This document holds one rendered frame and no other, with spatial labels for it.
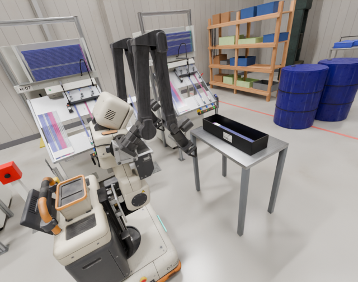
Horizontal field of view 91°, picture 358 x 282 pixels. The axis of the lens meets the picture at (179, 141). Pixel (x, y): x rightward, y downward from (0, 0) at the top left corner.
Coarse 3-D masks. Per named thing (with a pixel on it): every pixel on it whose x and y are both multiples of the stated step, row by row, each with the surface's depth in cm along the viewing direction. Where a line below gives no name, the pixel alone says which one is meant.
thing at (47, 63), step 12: (48, 48) 170; (60, 48) 175; (72, 48) 180; (36, 60) 169; (48, 60) 173; (60, 60) 179; (72, 60) 184; (84, 60) 190; (36, 72) 172; (48, 72) 177; (60, 72) 182; (72, 72) 188
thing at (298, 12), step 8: (296, 0) 454; (304, 0) 445; (312, 0) 485; (296, 8) 461; (304, 8) 453; (296, 16) 469; (304, 16) 505; (296, 24) 475; (304, 24) 512; (296, 32) 483; (296, 40) 490; (288, 48) 510; (296, 48) 503; (288, 56) 518; (296, 56) 556; (280, 64) 547; (288, 64) 527
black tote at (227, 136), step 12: (204, 120) 163; (216, 120) 174; (228, 120) 159; (216, 132) 152; (228, 132) 138; (240, 132) 151; (252, 132) 139; (240, 144) 131; (252, 144) 121; (264, 144) 129
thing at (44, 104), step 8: (32, 104) 178; (40, 104) 181; (48, 104) 183; (56, 104) 186; (64, 104) 189; (72, 104) 191; (80, 104) 194; (88, 104) 197; (40, 112) 178; (64, 112) 186; (72, 112) 188; (80, 112) 191; (88, 112) 194; (64, 120) 183
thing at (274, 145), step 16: (208, 144) 149; (224, 144) 143; (272, 144) 134; (288, 144) 134; (224, 160) 210; (240, 160) 123; (256, 160) 121; (224, 176) 224; (240, 192) 133; (272, 192) 160; (240, 208) 141; (272, 208) 169; (240, 224) 149
